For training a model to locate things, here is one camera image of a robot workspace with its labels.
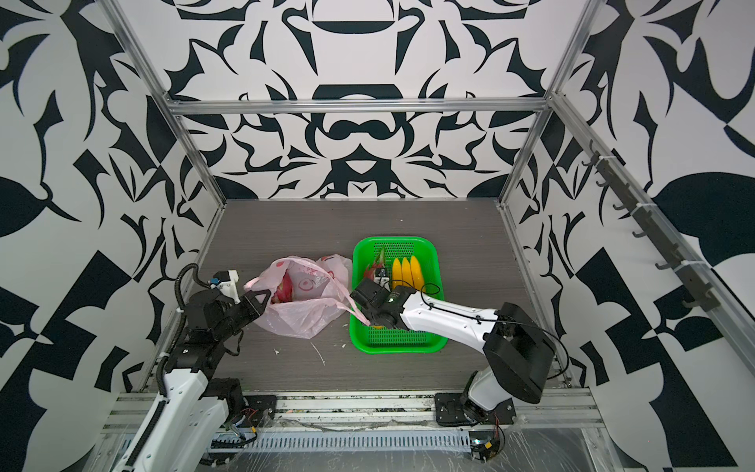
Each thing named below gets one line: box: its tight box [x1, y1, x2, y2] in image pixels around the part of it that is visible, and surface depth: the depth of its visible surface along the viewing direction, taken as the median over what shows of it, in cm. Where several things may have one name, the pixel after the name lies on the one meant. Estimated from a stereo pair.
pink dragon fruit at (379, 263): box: [364, 246, 387, 280], surface depth 98 cm
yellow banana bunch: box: [391, 255, 425, 293], surface depth 96 cm
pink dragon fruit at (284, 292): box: [270, 268, 294, 304], surface depth 91 cm
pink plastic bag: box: [243, 253, 371, 340], surface depth 85 cm
